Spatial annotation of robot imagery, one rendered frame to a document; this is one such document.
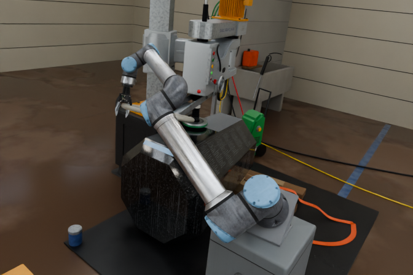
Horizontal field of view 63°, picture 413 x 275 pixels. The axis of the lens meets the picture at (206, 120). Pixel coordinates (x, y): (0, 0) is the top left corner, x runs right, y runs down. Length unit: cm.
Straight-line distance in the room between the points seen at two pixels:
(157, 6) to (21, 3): 547
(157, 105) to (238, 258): 80
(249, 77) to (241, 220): 422
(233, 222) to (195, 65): 153
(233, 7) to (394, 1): 436
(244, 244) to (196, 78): 148
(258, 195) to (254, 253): 30
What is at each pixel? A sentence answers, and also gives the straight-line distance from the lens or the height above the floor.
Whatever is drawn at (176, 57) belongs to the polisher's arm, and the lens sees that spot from 332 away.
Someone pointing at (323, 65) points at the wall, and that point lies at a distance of 741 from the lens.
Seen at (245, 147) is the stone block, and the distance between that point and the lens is 304.
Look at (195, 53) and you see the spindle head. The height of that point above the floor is 148.
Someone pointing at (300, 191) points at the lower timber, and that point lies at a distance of 376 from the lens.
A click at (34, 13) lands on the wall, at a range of 860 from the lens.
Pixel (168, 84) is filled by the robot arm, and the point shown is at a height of 149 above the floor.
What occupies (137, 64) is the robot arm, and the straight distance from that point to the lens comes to 208.
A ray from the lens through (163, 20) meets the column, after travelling 329.
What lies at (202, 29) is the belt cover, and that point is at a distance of 263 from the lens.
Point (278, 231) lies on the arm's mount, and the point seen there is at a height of 90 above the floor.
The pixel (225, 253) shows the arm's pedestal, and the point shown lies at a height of 76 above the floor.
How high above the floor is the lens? 188
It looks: 20 degrees down
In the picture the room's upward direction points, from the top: 6 degrees clockwise
